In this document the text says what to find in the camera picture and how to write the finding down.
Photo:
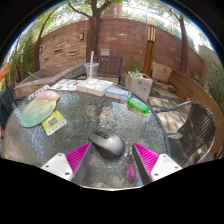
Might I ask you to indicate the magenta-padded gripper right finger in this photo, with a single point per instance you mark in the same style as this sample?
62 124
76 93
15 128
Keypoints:
146 158

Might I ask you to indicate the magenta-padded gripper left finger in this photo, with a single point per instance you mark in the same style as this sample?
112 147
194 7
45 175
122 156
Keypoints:
77 156

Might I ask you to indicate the dark grey computer mouse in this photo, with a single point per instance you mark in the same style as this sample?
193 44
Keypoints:
107 143

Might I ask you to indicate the green pink round mouse pad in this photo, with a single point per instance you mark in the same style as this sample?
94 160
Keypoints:
36 110

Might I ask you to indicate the yellow card with code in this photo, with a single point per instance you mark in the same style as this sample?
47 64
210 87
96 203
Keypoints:
54 122

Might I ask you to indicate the green plastic bottle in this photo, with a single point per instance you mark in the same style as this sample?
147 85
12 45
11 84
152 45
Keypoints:
138 105

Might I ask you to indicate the dark wicker chair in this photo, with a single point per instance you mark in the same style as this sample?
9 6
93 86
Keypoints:
196 128

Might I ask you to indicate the stone planter with plant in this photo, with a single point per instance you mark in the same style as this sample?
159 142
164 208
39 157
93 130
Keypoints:
140 86

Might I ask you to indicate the curved wooden bench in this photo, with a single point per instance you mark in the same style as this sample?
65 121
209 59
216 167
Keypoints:
196 91

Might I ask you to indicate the clear plastic cup with straw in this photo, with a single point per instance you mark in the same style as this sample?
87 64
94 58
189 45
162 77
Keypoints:
91 70

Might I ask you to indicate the pale stone block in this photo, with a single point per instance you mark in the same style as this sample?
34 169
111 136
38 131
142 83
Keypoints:
162 72

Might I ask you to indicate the dark wooden slatted chair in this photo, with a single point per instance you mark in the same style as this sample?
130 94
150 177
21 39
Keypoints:
110 65

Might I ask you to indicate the slim dark tree trunk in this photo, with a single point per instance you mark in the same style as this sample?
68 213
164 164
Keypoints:
183 46

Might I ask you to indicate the thin leaning tree trunk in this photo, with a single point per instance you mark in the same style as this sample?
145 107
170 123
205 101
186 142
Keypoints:
38 43

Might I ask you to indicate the thick tree trunk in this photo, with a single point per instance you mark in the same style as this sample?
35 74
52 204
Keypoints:
93 33

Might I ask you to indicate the grey wall box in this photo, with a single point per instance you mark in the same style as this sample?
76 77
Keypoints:
105 52

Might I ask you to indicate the wooden garden lamp post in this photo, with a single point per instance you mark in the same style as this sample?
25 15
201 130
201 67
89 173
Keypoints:
150 46

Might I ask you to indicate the wall lamp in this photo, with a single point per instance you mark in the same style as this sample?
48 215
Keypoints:
40 49
81 36

